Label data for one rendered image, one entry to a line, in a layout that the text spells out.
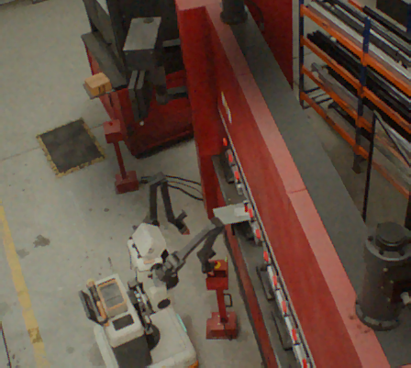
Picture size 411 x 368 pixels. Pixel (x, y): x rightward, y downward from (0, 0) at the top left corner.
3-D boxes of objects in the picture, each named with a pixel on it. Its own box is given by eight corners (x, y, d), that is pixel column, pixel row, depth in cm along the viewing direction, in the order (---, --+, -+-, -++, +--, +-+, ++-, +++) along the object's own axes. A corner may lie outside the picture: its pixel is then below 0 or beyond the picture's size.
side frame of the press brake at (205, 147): (204, 207, 619) (173, -5, 465) (286, 189, 626) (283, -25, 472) (208, 225, 601) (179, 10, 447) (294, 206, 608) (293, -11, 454)
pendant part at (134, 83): (142, 92, 561) (135, 58, 537) (155, 91, 560) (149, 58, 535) (135, 123, 528) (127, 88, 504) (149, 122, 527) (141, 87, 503)
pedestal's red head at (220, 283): (207, 269, 478) (205, 254, 466) (228, 269, 476) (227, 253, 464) (206, 290, 463) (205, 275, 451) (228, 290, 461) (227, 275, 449)
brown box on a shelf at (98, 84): (82, 84, 627) (79, 74, 618) (105, 77, 633) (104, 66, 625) (90, 99, 606) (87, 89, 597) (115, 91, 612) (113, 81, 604)
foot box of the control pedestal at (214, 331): (206, 318, 523) (205, 310, 515) (236, 317, 520) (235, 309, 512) (205, 339, 508) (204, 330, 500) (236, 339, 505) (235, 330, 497)
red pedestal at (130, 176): (114, 182, 660) (97, 120, 605) (137, 177, 662) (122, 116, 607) (116, 195, 646) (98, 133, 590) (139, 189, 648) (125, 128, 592)
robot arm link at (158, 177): (144, 173, 419) (149, 183, 412) (162, 169, 423) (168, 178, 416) (144, 222, 446) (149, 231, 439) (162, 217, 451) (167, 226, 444)
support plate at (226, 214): (213, 209, 478) (213, 208, 477) (246, 203, 480) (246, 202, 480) (217, 227, 465) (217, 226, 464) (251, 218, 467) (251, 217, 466)
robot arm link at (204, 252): (211, 217, 412) (221, 229, 408) (217, 215, 416) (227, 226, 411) (194, 254, 442) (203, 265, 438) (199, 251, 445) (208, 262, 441)
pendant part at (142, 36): (148, 99, 576) (132, 17, 519) (174, 98, 573) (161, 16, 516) (140, 134, 539) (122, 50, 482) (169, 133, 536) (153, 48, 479)
